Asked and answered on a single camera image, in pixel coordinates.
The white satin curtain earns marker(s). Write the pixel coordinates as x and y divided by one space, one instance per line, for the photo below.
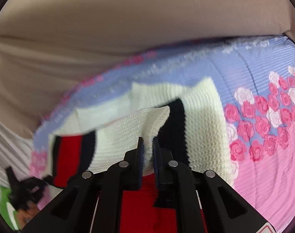
15 152

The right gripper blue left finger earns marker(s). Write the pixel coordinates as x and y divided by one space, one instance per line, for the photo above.
139 163

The pink floral quilt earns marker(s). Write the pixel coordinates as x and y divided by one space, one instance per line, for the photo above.
255 79

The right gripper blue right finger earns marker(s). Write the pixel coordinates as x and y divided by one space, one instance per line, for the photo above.
158 163

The beige bed sheet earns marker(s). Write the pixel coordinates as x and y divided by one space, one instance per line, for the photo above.
48 46

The white red black knit sweater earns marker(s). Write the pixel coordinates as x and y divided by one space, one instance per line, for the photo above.
187 121

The green plush pillow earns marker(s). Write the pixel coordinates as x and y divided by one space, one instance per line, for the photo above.
7 210

